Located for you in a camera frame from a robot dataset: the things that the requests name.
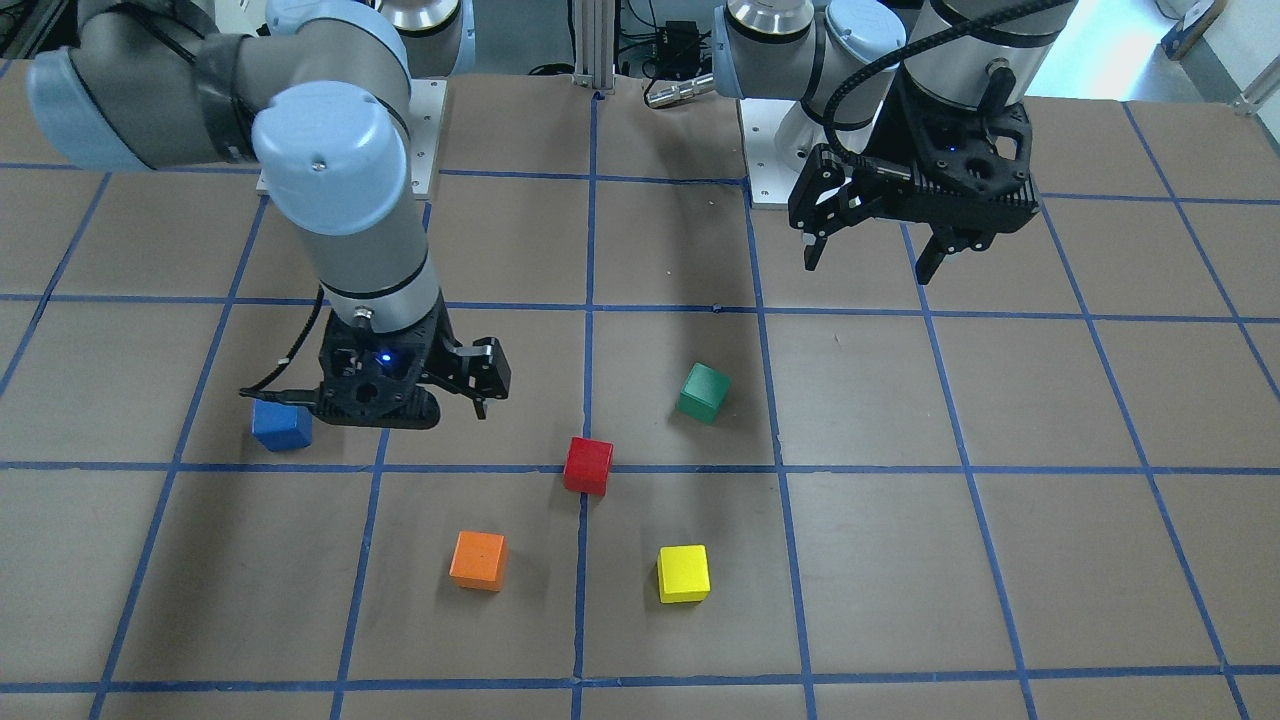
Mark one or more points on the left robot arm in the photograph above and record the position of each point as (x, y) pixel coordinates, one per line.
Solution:
(840, 58)

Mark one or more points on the silver cylinder connector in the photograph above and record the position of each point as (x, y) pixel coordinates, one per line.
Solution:
(681, 91)

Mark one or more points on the yellow wooden block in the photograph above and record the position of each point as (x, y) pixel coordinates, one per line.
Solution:
(683, 573)

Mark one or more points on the blue wooden block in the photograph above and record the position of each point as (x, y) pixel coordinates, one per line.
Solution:
(279, 427)

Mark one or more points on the green wooden block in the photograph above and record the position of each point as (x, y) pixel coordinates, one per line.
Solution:
(703, 393)

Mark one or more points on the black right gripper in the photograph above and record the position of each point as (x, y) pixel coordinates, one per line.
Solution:
(441, 352)

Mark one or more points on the orange wooden block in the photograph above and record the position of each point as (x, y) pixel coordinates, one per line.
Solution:
(479, 561)

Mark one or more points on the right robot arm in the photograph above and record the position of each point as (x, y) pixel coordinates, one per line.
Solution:
(154, 85)

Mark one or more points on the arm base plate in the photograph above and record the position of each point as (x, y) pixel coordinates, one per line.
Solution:
(425, 130)
(777, 136)

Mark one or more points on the aluminium frame post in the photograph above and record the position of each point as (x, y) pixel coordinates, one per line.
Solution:
(594, 45)

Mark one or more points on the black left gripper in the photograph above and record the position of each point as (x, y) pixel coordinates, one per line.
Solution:
(896, 127)

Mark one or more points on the black electronics box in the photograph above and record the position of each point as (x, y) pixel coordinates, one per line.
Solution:
(677, 50)

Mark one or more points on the red wooden block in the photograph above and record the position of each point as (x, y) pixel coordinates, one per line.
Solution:
(587, 466)

